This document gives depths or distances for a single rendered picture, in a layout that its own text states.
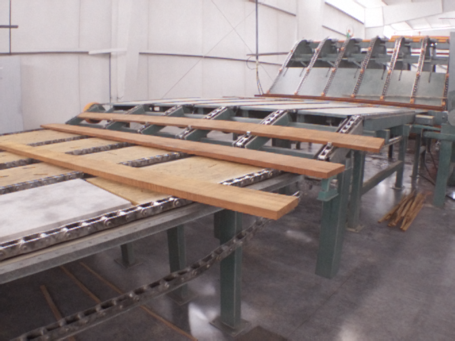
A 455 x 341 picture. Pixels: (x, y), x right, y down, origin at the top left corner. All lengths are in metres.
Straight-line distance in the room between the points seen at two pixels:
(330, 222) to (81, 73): 6.36
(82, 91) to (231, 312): 6.40
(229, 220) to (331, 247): 0.90
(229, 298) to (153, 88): 7.16
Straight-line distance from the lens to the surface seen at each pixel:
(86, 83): 7.58
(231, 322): 1.85
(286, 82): 7.72
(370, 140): 2.02
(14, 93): 6.46
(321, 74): 7.51
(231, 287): 1.71
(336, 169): 1.52
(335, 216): 2.16
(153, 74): 8.50
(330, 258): 2.28
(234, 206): 1.03
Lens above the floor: 1.21
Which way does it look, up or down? 14 degrees down
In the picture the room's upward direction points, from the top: straight up
